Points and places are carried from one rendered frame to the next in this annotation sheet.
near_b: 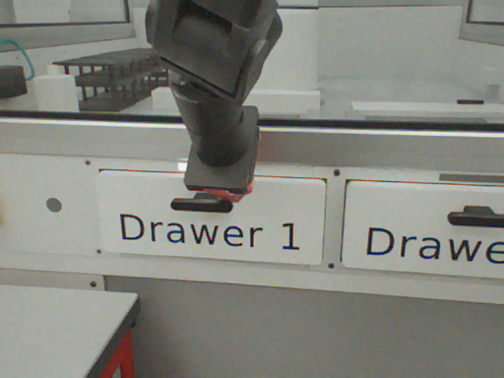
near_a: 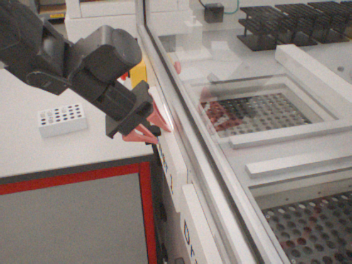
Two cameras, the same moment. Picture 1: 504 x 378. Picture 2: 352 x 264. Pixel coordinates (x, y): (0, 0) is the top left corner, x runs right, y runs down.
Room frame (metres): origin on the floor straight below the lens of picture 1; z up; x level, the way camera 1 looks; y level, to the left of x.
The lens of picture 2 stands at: (0.40, -0.41, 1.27)
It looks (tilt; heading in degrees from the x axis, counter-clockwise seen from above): 37 degrees down; 69
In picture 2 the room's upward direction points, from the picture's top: straight up
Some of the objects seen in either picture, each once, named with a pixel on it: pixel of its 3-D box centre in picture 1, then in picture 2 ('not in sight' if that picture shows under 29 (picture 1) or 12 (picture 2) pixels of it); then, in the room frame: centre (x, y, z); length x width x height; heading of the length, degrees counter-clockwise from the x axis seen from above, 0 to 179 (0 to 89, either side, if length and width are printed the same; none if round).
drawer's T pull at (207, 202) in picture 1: (204, 201); (151, 131); (0.53, 0.06, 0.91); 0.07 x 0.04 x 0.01; 82
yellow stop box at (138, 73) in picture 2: not in sight; (136, 72); (0.58, 0.39, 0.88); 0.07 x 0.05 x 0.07; 82
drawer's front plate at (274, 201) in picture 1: (210, 217); (165, 141); (0.55, 0.06, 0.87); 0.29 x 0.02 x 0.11; 82
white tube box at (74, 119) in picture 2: not in sight; (62, 119); (0.35, 0.36, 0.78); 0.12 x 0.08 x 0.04; 1
